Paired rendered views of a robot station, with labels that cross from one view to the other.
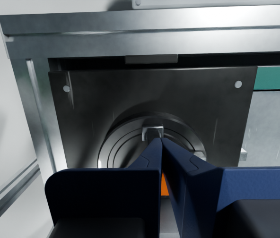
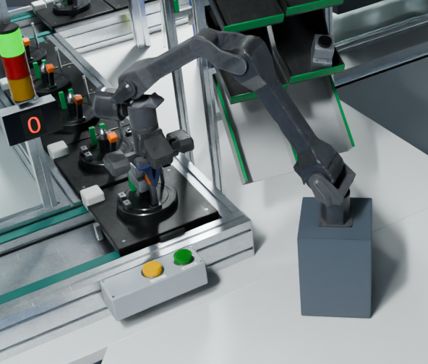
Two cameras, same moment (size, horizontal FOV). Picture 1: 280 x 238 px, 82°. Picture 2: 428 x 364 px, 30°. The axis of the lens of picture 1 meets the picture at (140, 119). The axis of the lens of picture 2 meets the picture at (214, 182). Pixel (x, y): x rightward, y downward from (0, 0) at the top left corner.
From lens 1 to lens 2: 1.62 m
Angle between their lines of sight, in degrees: 39
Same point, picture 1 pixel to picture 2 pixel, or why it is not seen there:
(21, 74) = (233, 208)
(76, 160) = (188, 188)
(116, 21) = (196, 238)
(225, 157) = (107, 219)
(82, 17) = (212, 234)
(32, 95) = (224, 204)
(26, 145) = (243, 198)
